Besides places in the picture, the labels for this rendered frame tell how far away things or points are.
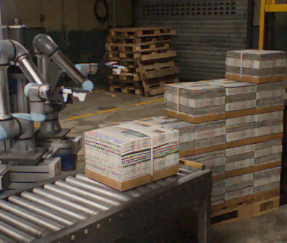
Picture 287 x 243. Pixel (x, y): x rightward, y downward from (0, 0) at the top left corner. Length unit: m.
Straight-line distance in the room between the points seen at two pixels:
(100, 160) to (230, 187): 1.66
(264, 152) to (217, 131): 0.52
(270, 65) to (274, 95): 0.24
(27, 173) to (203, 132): 1.32
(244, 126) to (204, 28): 7.52
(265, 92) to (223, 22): 7.10
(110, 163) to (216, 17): 8.86
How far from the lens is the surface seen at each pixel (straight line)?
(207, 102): 3.43
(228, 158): 3.67
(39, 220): 1.99
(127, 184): 2.21
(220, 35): 10.88
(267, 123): 3.86
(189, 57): 11.36
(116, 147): 2.16
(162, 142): 2.31
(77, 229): 1.88
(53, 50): 3.20
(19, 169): 2.83
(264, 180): 3.99
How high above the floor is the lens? 1.59
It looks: 12 degrees down
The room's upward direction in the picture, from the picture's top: 1 degrees counter-clockwise
